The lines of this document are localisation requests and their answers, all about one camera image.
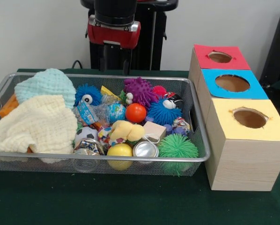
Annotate yellow ball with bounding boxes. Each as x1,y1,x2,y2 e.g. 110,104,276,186
107,143,133,171

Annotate black chair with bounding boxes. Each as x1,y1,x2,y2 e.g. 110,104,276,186
259,5,280,92

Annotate plain green spiky ball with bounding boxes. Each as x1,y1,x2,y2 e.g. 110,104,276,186
158,134,199,176

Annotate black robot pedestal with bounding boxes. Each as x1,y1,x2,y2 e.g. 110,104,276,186
81,0,179,71

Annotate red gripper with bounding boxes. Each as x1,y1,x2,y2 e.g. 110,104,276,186
87,22,141,75

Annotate wooden box three holes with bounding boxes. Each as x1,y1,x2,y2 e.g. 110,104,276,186
189,45,280,192

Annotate yellow plush duck toy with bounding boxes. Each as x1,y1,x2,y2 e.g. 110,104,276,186
110,120,146,144

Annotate pale yellow cloth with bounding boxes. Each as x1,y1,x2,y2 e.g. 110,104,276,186
0,95,79,155

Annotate shallow wire mesh bin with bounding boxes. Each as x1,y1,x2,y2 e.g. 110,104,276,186
0,72,211,177

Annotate mint green cloth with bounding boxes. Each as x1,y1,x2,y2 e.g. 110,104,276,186
14,68,77,109

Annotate pale wooden cube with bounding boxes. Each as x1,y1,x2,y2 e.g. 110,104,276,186
142,121,167,143

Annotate small silver can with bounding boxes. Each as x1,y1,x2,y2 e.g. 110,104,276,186
133,142,159,165

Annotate dark blue spiky ball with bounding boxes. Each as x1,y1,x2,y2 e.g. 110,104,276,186
146,97,183,126

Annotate purple spiky toy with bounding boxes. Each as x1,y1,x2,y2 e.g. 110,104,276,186
124,77,158,108

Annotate orange plastic block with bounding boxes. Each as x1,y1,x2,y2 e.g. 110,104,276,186
0,94,20,118

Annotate orange red ball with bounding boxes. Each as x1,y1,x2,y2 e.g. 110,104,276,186
125,103,147,124

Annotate blue spiky ball with eyes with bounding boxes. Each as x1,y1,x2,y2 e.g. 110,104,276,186
74,84,103,107

